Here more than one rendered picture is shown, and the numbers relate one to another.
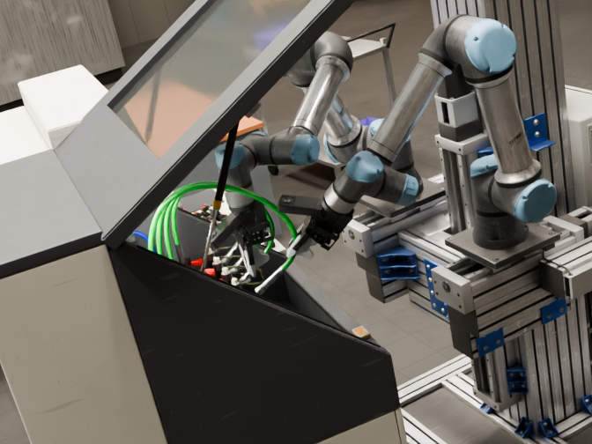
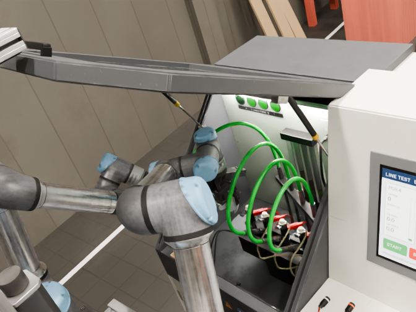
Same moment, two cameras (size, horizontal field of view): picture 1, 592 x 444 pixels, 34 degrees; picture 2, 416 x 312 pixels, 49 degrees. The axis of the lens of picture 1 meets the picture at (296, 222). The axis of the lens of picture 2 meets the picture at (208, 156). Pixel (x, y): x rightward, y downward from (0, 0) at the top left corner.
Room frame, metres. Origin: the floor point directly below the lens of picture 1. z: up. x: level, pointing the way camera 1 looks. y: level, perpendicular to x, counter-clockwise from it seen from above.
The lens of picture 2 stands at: (3.55, -0.28, 2.19)
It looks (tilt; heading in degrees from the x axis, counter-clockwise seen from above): 31 degrees down; 163
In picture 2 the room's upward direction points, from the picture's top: 19 degrees counter-clockwise
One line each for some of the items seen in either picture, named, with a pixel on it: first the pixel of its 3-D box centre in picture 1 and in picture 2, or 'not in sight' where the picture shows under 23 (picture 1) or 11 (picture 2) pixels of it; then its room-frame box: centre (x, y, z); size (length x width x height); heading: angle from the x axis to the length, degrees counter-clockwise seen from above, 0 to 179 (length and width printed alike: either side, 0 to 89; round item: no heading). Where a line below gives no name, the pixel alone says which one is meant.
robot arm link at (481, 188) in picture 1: (495, 181); (53, 307); (2.35, -0.54, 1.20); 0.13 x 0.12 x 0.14; 18
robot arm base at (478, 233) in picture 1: (499, 219); not in sight; (2.36, -0.54, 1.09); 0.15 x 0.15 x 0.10
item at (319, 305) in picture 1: (332, 327); (221, 293); (2.37, -0.04, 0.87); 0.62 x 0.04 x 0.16; 17
